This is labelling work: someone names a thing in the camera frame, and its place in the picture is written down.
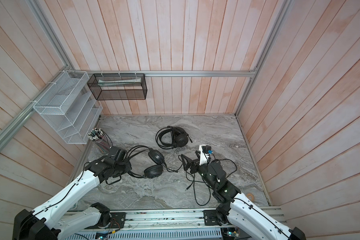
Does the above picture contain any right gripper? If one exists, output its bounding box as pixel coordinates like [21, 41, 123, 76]
[183, 150, 218, 190]

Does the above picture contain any headphones black cable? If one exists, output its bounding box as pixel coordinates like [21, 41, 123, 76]
[163, 154, 212, 207]

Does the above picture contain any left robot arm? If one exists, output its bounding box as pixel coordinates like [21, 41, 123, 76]
[12, 147, 131, 240]

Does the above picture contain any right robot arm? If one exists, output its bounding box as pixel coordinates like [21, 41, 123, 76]
[180, 155, 306, 240]

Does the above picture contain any clear cup of pencils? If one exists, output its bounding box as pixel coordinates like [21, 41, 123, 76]
[87, 128, 113, 153]

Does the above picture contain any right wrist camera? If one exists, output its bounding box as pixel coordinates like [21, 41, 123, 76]
[199, 145, 212, 166]

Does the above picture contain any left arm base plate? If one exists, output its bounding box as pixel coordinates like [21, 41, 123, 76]
[107, 212, 126, 230]

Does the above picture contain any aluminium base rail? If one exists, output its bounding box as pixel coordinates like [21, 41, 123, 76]
[37, 206, 289, 233]

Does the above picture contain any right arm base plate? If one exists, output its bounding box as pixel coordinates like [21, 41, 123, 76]
[203, 209, 228, 226]

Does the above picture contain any black mesh wall basket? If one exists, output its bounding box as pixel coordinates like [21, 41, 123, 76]
[88, 73, 148, 101]

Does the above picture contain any white wire mesh shelf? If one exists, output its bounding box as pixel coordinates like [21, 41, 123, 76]
[34, 71, 103, 145]

